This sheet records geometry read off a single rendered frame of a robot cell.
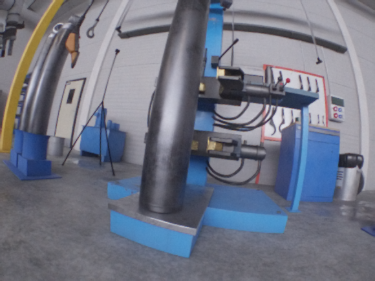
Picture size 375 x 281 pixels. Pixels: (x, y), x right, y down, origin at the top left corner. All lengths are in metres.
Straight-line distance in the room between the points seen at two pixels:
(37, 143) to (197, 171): 1.46
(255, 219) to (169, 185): 0.57
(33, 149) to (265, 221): 1.80
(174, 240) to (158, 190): 0.21
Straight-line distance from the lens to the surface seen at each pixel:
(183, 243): 0.69
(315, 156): 2.22
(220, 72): 1.10
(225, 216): 1.01
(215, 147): 0.97
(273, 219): 1.06
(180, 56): 0.79
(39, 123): 1.63
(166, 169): 0.68
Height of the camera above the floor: 0.43
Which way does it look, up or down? 4 degrees up
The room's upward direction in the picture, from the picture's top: 8 degrees clockwise
